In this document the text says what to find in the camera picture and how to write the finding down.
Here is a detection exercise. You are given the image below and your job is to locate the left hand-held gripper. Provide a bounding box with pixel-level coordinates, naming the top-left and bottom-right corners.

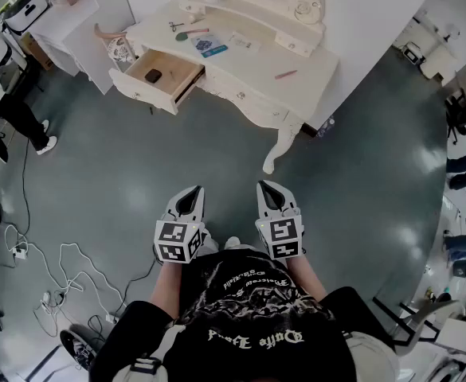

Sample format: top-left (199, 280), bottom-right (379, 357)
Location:
top-left (154, 185), bottom-right (219, 264)

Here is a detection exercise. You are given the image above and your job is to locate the grey metal chair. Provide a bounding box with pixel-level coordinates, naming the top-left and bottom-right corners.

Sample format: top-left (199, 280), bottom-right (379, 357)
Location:
top-left (371, 296), bottom-right (465, 358)

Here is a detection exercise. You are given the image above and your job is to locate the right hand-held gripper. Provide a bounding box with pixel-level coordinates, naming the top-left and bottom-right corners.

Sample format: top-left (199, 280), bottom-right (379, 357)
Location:
top-left (255, 180), bottom-right (307, 260)

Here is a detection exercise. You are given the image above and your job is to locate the person's right forearm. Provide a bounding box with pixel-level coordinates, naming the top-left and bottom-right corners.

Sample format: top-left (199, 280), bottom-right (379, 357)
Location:
top-left (284, 252), bottom-right (330, 298)

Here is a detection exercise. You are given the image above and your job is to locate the person's left white shoe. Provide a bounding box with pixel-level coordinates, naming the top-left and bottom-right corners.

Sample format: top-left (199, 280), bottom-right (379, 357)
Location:
top-left (198, 231), bottom-right (220, 255)

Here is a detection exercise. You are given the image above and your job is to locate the person's black printed t-shirt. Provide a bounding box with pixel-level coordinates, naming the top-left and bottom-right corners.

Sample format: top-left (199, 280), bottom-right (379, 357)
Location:
top-left (90, 248), bottom-right (397, 382)

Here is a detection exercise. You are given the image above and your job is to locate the white counter cabinet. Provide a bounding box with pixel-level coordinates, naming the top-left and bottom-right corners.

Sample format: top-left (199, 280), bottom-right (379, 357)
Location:
top-left (29, 0), bottom-right (100, 77)

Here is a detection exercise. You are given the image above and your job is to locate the wooden chair patterned cushion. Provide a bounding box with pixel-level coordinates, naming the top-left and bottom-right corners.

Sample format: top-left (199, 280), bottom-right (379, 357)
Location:
top-left (93, 22), bottom-right (136, 72)

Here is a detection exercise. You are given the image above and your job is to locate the clear white sachet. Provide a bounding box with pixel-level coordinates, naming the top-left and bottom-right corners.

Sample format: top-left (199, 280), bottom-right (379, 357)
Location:
top-left (228, 30), bottom-right (263, 53)

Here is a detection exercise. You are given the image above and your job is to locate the white round machine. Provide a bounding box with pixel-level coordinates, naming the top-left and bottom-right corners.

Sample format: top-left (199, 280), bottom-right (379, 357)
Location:
top-left (2, 0), bottom-right (51, 36)

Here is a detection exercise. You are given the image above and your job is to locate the cream ornate vanity table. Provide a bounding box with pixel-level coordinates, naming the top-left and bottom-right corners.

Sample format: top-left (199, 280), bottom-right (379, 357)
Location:
top-left (125, 0), bottom-right (340, 175)

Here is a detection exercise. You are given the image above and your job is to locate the white floor cable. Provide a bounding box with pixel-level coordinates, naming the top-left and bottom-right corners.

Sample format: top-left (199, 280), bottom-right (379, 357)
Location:
top-left (2, 222), bottom-right (127, 324)

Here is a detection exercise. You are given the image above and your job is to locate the wooden drawer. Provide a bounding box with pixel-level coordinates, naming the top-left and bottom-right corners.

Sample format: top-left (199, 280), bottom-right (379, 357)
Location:
top-left (108, 47), bottom-right (207, 115)

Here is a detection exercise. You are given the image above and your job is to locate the black floor cable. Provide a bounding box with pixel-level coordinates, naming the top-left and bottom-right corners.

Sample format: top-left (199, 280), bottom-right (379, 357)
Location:
top-left (18, 136), bottom-right (33, 231)

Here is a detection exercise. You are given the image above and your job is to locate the blue face mask packet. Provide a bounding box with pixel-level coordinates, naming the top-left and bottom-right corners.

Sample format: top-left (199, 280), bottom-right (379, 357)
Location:
top-left (190, 33), bottom-right (230, 59)

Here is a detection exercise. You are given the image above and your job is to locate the person's left forearm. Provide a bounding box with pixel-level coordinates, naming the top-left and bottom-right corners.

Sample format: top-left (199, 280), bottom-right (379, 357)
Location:
top-left (150, 257), bottom-right (189, 321)

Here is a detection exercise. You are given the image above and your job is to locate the white bookshelf partition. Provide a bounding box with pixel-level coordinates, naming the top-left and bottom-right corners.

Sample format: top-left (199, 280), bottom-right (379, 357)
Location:
top-left (62, 0), bottom-right (138, 96)

